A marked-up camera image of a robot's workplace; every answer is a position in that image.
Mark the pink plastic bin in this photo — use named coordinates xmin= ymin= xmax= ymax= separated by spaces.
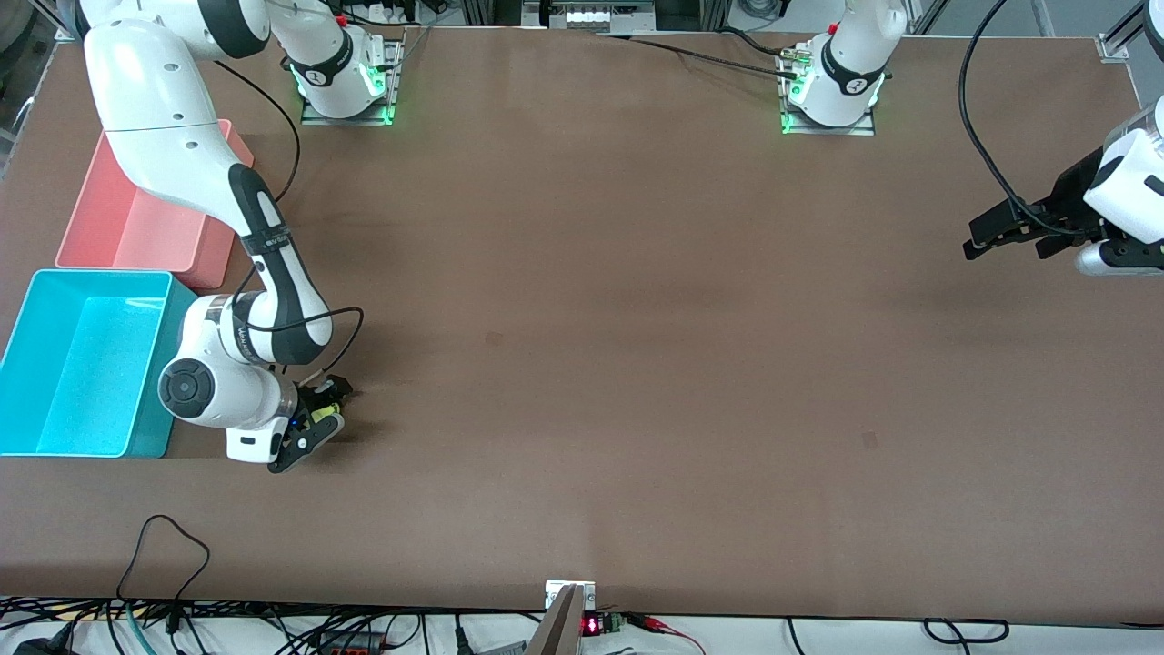
xmin=55 ymin=118 xmax=256 ymax=291

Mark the black looped thin cable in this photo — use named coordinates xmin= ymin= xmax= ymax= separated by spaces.
xmin=115 ymin=514 xmax=212 ymax=630

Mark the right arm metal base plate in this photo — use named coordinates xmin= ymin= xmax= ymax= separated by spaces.
xmin=299 ymin=35 xmax=406 ymax=127

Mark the black cable along right arm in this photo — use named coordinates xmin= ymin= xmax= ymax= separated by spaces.
xmin=213 ymin=58 xmax=366 ymax=388

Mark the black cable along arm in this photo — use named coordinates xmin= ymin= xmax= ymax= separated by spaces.
xmin=213 ymin=58 xmax=366 ymax=388
xmin=958 ymin=0 xmax=1107 ymax=240

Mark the blue plastic bin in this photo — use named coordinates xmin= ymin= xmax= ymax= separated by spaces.
xmin=0 ymin=269 xmax=200 ymax=459

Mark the black coiled cable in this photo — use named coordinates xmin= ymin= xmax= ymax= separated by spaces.
xmin=922 ymin=617 xmax=1011 ymax=645

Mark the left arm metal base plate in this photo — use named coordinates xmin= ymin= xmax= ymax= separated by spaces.
xmin=776 ymin=45 xmax=878 ymax=138

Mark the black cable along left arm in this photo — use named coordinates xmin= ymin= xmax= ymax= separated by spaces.
xmin=958 ymin=0 xmax=1107 ymax=240

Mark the black cable to arm base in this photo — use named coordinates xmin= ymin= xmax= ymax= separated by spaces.
xmin=596 ymin=25 xmax=806 ymax=81

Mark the red clip lead wire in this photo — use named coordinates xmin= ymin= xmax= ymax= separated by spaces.
xmin=626 ymin=613 xmax=708 ymax=654

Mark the aluminium frame corner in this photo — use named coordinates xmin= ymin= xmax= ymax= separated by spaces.
xmin=1095 ymin=0 xmax=1150 ymax=65

